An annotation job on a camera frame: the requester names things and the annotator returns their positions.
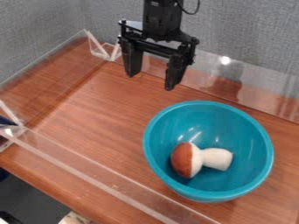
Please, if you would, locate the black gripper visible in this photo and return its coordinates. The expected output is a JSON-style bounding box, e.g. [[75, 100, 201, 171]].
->
[[119, 0, 201, 91]]

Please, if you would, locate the blue plastic bowl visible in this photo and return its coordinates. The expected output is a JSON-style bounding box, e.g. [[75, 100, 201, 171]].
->
[[143, 101, 276, 203]]

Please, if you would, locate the brown and white toy mushroom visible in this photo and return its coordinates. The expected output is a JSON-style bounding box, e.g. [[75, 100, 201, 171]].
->
[[171, 142, 234, 179]]

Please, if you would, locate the clear acrylic left barrier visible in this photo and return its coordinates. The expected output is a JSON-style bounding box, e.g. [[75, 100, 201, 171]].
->
[[0, 29, 89, 88]]

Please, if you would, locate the clear acrylic barrier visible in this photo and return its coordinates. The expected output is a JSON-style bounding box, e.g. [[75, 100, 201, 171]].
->
[[117, 43, 299, 125], [0, 29, 89, 88], [0, 100, 221, 224]]

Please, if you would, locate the clear acrylic back barrier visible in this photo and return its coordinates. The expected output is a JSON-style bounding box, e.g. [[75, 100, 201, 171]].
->
[[117, 43, 299, 125]]

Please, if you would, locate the clear acrylic front barrier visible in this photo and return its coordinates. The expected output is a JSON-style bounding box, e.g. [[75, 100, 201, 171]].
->
[[0, 100, 221, 224]]

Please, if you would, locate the dark blue object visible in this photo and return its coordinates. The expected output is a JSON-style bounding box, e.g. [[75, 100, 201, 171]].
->
[[0, 115, 17, 126]]

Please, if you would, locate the clear acrylic corner bracket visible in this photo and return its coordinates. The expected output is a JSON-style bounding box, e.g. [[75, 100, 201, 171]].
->
[[86, 31, 122, 61]]

